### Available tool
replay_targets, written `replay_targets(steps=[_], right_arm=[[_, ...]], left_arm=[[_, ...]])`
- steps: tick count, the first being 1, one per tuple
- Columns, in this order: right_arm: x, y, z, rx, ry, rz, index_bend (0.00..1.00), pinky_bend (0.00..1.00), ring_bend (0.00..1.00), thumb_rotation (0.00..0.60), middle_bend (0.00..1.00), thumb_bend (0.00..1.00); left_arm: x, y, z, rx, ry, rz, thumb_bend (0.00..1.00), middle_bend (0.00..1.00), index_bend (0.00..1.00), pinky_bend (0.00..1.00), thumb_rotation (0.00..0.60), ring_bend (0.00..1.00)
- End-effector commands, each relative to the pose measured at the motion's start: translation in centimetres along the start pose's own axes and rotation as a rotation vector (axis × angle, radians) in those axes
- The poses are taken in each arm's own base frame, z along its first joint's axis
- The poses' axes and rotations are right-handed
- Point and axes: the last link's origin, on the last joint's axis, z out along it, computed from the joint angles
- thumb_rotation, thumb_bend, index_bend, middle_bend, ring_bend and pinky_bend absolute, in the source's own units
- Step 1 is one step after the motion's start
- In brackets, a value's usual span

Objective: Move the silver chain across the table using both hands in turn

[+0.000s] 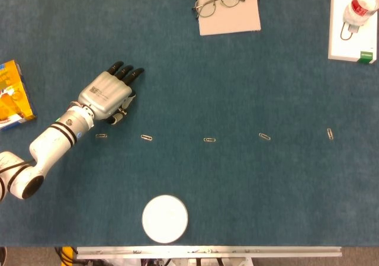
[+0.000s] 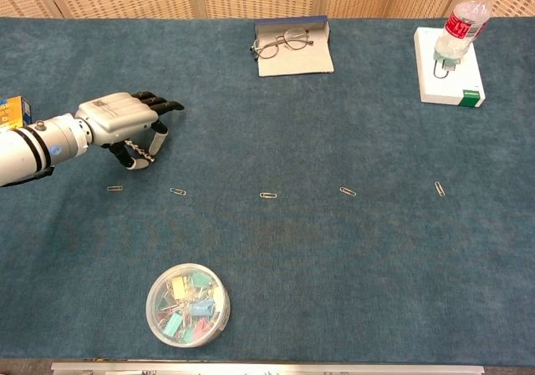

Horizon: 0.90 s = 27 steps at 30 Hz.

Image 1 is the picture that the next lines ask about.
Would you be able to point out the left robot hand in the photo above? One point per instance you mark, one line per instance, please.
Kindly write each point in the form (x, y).
(103, 92)

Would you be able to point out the plastic bottle with red cap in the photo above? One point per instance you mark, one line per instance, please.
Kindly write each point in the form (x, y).
(359, 6)

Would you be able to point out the silver metal paperclip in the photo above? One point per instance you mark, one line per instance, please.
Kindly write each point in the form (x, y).
(146, 137)
(209, 139)
(264, 137)
(101, 135)
(330, 134)

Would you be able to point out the thin metal frame eyeglasses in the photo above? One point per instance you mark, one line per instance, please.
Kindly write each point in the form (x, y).
(205, 9)

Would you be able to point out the white box with green corner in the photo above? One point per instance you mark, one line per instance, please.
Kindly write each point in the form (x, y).
(352, 48)

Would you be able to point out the orange yellow cardboard box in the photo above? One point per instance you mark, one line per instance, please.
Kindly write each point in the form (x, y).
(13, 100)

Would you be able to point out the aluminium profile rail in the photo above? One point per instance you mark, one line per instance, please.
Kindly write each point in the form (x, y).
(207, 251)

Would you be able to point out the blue felt table cloth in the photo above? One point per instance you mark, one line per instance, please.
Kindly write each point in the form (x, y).
(207, 174)

